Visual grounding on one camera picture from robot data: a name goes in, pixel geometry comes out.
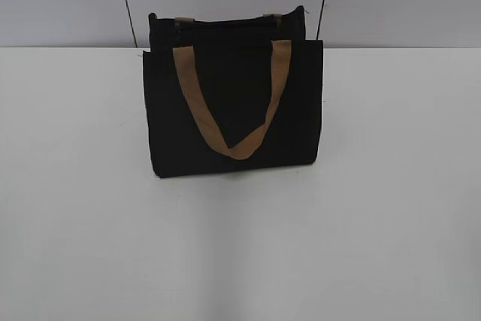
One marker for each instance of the black tote bag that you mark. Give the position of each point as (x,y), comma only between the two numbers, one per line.
(233,63)

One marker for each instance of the tan front bag handle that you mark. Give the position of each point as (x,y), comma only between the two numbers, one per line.
(184,60)

